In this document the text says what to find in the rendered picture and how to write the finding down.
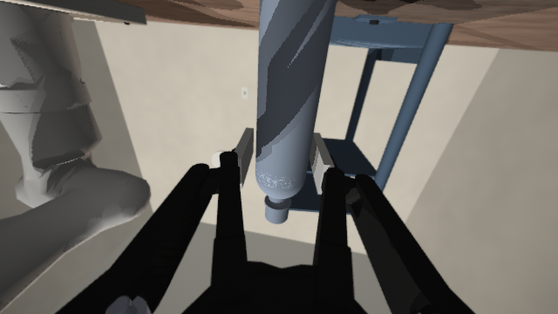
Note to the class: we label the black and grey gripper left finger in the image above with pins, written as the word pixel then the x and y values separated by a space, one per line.
pixel 139 278

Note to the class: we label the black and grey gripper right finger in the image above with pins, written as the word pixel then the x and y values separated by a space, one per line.
pixel 410 282

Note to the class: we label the dark blue shelving unit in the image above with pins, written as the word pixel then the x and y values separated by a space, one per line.
pixel 391 41

